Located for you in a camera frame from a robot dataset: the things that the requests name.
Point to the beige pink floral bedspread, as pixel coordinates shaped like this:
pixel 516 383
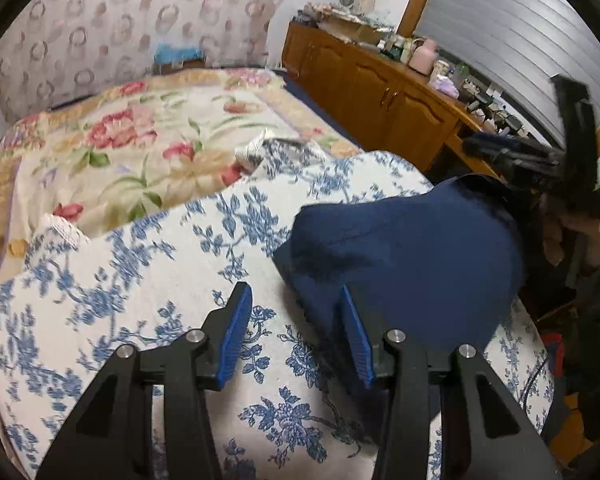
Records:
pixel 142 147

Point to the cardboard box with clutter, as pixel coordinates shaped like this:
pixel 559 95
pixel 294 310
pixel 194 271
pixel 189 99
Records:
pixel 347 26

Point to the navy blue garment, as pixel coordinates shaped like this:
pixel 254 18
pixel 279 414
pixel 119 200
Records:
pixel 444 266

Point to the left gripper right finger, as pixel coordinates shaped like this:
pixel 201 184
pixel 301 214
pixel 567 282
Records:
pixel 485 432

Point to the grey window shutter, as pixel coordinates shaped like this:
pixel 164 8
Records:
pixel 519 45

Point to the wooden sideboard cabinet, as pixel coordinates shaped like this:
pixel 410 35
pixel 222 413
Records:
pixel 382 104

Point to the lilac pouch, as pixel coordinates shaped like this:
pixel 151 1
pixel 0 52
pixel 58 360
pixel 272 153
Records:
pixel 444 85

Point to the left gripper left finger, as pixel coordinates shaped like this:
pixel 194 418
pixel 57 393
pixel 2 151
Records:
pixel 108 433

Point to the pink jar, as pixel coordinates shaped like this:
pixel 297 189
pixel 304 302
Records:
pixel 423 58

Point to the circle patterned curtain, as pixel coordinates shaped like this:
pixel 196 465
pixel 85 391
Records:
pixel 57 51

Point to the blue floral white blanket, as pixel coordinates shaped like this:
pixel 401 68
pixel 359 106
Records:
pixel 282 415

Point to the turquoise cloth item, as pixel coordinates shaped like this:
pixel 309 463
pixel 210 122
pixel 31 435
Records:
pixel 169 60

